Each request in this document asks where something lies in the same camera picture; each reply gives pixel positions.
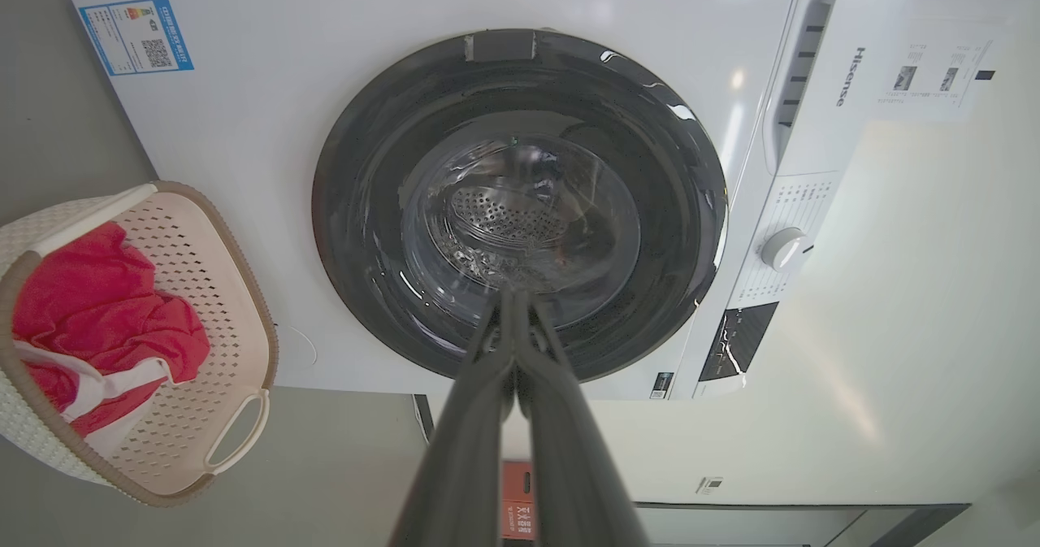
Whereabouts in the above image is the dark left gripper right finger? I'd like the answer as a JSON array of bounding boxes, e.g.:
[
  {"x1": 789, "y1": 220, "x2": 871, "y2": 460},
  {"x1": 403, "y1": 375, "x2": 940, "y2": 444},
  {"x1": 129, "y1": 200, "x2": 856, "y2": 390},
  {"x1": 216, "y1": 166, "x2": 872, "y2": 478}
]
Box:
[{"x1": 515, "y1": 289, "x2": 651, "y2": 547}]

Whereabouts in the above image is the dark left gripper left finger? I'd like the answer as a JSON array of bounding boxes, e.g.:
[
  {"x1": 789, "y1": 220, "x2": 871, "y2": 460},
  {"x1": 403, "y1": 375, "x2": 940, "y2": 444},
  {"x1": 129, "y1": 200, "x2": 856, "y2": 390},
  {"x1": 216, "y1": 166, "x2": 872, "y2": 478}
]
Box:
[{"x1": 388, "y1": 289, "x2": 517, "y2": 547}]

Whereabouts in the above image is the cream perforated laundry basket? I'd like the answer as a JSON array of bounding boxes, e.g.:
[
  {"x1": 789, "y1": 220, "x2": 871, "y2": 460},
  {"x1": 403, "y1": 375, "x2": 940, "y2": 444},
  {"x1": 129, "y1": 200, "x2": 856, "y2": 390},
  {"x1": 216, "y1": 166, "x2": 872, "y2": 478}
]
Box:
[{"x1": 0, "y1": 180, "x2": 280, "y2": 508}]

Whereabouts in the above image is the round white filter cover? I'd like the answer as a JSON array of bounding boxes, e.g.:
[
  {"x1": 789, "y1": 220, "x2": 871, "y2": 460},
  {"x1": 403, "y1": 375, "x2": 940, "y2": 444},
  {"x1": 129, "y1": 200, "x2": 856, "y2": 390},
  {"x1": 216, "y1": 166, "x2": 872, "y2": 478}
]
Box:
[{"x1": 275, "y1": 323, "x2": 319, "y2": 371}]

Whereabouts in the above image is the black washer display panel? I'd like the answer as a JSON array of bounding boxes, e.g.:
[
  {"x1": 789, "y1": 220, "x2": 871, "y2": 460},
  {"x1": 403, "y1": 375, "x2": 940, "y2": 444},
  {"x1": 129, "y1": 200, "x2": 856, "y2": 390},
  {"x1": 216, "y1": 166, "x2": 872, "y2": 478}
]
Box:
[{"x1": 699, "y1": 302, "x2": 779, "y2": 383}]

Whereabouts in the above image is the round dark glass washer door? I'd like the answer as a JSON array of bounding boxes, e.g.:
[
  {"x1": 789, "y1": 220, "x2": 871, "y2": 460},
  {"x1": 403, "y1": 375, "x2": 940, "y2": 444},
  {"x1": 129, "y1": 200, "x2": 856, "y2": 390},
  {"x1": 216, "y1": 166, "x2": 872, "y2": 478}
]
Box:
[{"x1": 312, "y1": 28, "x2": 729, "y2": 383}]

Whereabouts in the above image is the white washer control knob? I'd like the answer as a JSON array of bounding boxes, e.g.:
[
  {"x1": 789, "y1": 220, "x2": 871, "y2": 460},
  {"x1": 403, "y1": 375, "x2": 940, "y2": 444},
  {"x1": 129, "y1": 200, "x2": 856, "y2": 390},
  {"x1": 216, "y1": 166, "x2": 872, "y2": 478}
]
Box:
[{"x1": 760, "y1": 227, "x2": 812, "y2": 272}]

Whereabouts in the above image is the red and white garment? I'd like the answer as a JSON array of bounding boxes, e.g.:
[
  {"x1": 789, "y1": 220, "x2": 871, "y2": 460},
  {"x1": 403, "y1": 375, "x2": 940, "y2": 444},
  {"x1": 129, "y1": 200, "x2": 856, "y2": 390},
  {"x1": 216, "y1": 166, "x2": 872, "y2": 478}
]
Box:
[{"x1": 11, "y1": 222, "x2": 212, "y2": 457}]

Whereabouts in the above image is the white front-load washing machine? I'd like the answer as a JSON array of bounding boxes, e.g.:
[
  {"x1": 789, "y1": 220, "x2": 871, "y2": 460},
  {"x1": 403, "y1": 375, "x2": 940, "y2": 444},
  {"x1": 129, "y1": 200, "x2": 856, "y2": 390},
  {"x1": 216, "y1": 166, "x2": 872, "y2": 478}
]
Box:
[{"x1": 71, "y1": 0, "x2": 919, "y2": 402}]

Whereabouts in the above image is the white detergent drawer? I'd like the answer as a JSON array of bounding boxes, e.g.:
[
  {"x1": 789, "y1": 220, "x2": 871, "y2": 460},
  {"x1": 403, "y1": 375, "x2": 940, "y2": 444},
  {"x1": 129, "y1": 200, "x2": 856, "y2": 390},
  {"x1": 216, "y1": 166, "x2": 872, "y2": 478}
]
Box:
[{"x1": 762, "y1": 0, "x2": 882, "y2": 176}]

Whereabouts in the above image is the printed paper sheet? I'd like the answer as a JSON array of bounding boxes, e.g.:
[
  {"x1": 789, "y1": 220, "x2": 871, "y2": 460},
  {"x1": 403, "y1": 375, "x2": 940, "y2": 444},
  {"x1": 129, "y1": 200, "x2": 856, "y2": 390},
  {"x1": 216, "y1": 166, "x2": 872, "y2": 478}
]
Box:
[{"x1": 882, "y1": 37, "x2": 996, "y2": 123}]

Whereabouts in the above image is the blue energy label sticker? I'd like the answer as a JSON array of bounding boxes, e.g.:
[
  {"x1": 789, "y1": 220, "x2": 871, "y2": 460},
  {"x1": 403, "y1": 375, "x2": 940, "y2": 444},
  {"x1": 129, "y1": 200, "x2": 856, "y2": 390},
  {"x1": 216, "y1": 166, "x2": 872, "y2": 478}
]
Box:
[{"x1": 79, "y1": 0, "x2": 195, "y2": 76}]

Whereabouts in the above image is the orange wall box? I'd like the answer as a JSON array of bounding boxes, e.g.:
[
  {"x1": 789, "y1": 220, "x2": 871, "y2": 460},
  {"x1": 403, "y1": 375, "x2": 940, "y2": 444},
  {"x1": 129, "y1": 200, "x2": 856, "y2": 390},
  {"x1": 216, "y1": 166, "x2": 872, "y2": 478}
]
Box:
[{"x1": 500, "y1": 461, "x2": 538, "y2": 541}]

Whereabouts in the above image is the dark framed wall panel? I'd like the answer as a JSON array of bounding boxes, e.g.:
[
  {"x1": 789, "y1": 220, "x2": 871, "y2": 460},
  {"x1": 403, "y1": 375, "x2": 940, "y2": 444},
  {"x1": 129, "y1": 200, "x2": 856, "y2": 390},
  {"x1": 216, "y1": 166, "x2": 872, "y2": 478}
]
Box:
[{"x1": 632, "y1": 501, "x2": 973, "y2": 547}]

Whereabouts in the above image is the grey washer door handle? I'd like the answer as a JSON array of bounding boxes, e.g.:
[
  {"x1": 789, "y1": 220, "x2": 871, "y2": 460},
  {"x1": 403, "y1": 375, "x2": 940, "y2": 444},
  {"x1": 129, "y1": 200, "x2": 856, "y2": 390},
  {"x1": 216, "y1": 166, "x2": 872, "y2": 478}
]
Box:
[{"x1": 464, "y1": 30, "x2": 538, "y2": 63}]

